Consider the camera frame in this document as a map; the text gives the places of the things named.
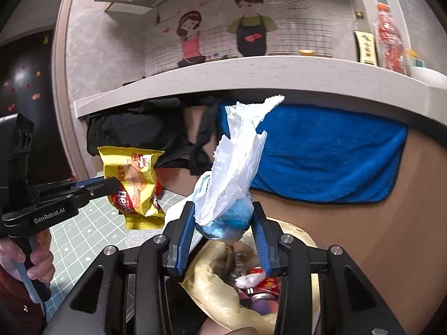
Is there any grey countertop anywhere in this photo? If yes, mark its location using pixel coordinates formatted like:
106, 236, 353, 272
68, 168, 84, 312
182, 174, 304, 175
74, 56, 446, 123

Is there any red drink can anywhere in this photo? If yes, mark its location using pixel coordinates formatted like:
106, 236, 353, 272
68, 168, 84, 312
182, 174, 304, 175
241, 267, 280, 301

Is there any white tissue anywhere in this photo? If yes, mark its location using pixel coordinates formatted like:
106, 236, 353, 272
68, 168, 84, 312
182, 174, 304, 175
235, 270, 266, 289

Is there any red fuzzy sleeve forearm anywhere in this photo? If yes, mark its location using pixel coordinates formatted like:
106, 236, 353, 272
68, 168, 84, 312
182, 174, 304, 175
0, 268, 46, 335

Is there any green grid tablecloth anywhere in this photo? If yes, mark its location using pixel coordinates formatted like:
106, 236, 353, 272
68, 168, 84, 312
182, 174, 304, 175
42, 170, 186, 322

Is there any wall sticker girl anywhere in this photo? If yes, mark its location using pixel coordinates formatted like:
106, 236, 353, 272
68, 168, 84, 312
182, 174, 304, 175
177, 10, 206, 68

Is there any yellow snack wrapper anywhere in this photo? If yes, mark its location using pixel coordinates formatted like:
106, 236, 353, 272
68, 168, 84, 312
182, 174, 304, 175
98, 146, 165, 230

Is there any blue towel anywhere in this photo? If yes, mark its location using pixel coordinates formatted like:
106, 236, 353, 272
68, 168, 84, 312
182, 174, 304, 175
217, 103, 408, 204

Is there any white blue plastic bag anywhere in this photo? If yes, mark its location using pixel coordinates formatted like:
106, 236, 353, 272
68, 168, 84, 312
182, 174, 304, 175
192, 95, 285, 244

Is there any yellow label sign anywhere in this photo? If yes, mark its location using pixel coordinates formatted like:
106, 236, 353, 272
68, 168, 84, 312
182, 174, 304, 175
354, 30, 378, 67

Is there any black jacket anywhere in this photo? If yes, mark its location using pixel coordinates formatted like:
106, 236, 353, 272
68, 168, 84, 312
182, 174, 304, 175
85, 96, 219, 176

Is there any left hand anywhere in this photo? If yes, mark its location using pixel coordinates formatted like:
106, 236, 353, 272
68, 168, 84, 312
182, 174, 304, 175
1, 229, 55, 284

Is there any wall sticker boy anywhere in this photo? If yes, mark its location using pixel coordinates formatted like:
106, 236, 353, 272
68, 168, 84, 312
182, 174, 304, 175
227, 0, 277, 57

